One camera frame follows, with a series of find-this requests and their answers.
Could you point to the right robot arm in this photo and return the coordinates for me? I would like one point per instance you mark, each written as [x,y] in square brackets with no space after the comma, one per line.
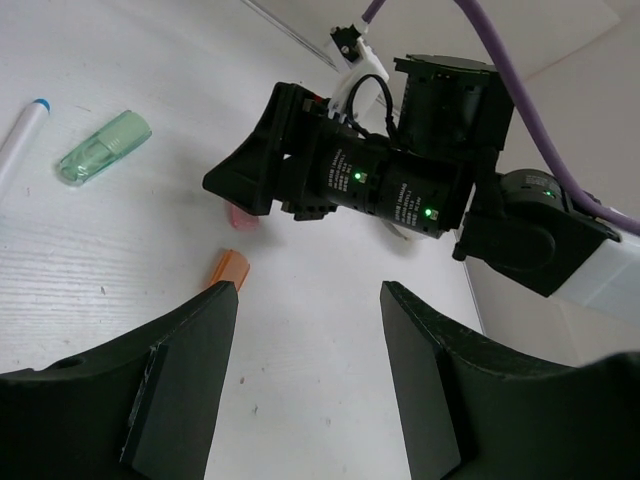
[544,237]

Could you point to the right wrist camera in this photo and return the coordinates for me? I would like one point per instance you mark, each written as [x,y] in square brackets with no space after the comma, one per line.
[354,59]

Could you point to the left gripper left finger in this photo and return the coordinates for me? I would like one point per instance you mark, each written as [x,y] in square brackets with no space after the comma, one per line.
[141,406]

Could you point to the pink translucent highlighter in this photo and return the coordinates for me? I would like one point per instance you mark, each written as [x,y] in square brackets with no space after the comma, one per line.
[240,220]

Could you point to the orange translucent highlighter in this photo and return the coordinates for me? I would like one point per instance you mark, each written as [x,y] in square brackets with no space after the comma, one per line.
[232,267]

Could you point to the blue capped white marker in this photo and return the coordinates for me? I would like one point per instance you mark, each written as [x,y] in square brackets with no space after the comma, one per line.
[20,139]

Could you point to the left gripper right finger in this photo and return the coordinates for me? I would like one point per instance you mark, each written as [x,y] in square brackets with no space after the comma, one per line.
[472,408]

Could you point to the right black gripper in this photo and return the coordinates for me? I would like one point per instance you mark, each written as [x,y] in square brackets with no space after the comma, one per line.
[433,170]

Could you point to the green translucent highlighter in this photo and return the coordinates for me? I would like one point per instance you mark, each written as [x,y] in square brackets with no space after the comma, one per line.
[115,140]

